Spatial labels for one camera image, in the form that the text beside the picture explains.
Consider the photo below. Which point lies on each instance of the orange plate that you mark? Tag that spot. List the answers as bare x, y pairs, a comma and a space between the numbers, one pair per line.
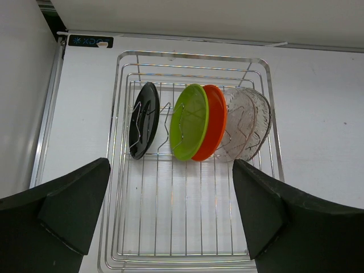
216, 124

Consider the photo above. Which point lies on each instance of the green plate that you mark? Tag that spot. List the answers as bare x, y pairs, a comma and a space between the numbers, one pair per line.
189, 122

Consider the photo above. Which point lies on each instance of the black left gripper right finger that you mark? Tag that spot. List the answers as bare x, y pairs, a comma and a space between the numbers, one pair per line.
289, 230

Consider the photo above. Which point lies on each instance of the black plate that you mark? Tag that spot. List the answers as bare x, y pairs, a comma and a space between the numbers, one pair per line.
144, 121

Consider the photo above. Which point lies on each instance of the chrome wire dish rack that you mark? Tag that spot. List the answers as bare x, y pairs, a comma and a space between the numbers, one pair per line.
162, 214

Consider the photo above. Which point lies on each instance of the aluminium table edge rail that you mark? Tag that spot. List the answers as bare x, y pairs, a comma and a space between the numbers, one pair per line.
47, 118

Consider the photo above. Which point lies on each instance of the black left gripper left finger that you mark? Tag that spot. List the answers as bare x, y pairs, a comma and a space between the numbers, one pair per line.
49, 228

